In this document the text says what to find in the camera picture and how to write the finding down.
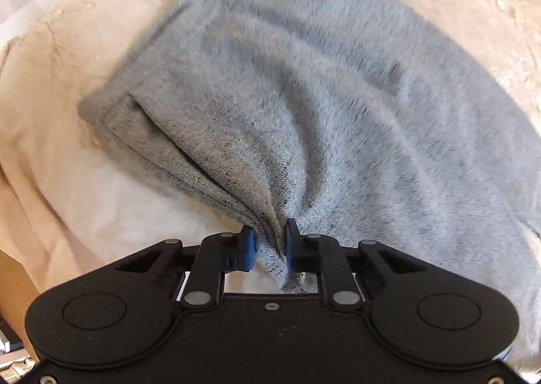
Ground cream floral bedspread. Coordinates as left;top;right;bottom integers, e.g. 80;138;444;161
0;0;541;373

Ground grey metal object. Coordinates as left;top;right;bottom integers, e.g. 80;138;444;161
0;316;33;373

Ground grey speckled pants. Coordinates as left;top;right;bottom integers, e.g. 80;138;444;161
77;0;541;372

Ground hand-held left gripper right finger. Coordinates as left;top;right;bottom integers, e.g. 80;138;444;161
284;218;427;309

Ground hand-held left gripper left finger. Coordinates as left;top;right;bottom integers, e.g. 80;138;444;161
113;227;257;309

